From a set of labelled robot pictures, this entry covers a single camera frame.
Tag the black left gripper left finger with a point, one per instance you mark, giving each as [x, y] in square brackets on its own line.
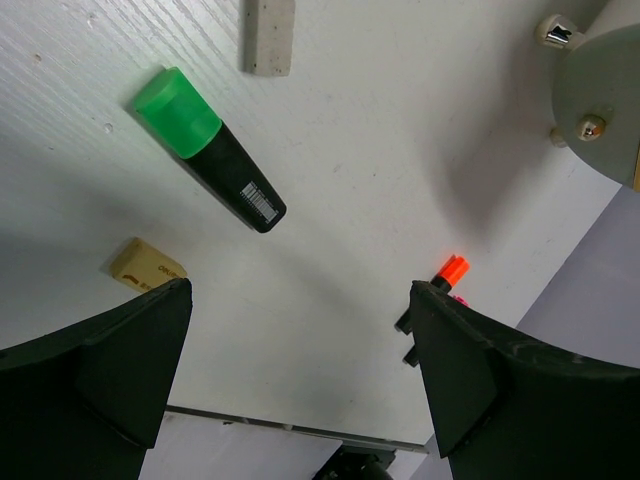
[87, 401]

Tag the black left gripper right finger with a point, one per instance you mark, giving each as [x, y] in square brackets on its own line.
[505, 405]

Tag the cream round drawer container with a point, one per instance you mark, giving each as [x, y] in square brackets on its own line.
[595, 90]

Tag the orange highlighter marker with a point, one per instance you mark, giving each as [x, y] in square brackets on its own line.
[454, 269]

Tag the small tan eraser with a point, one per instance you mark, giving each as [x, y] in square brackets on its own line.
[142, 267]

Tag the green highlighter marker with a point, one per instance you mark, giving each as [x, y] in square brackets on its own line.
[177, 116]

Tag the grey white eraser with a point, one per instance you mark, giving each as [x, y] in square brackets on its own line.
[268, 34]

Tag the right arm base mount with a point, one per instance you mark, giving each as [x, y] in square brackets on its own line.
[357, 463]

